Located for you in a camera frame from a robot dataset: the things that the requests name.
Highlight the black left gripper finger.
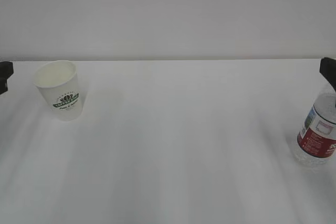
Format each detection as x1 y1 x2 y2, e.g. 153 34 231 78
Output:
0 61 14 94

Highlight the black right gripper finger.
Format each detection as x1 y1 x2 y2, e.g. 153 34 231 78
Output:
319 57 335 93

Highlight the white paper cup green logo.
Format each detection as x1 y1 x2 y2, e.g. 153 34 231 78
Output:
33 60 82 121

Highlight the clear water bottle red label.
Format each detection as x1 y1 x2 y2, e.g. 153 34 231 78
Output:
292 84 335 166

